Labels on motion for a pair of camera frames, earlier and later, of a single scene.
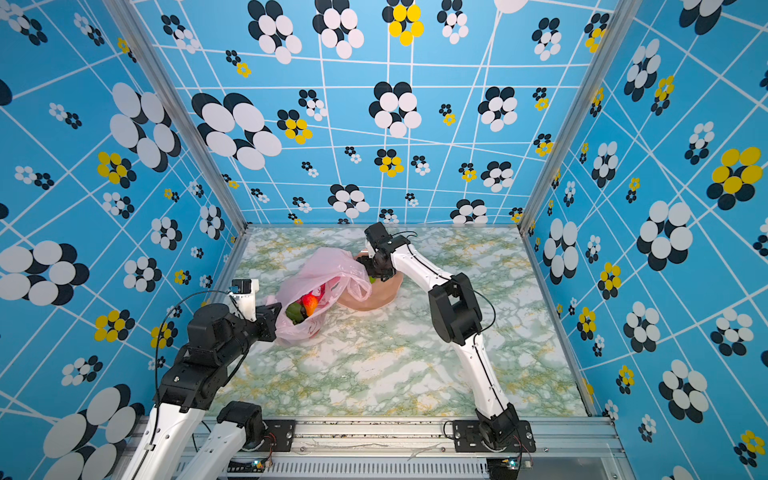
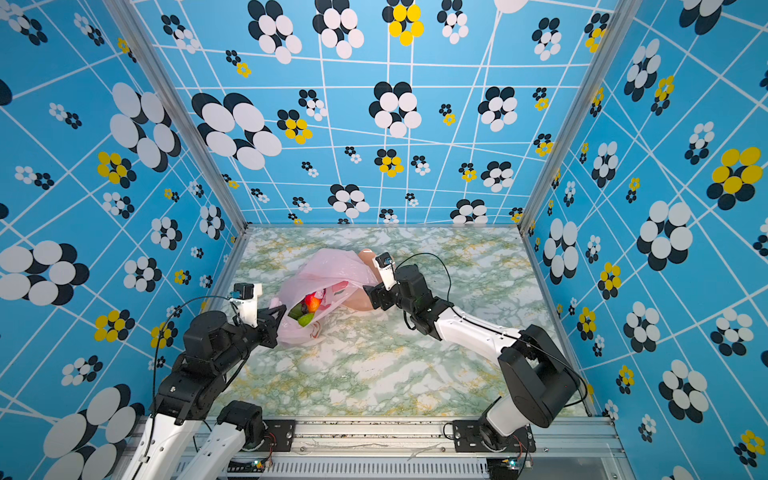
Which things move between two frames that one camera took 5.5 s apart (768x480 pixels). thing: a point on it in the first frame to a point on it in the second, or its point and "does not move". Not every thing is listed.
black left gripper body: x=261 y=329 does not move
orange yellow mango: x=310 y=303 does not move
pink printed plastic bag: x=343 y=275 does not move
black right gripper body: x=375 y=265 to x=388 y=299
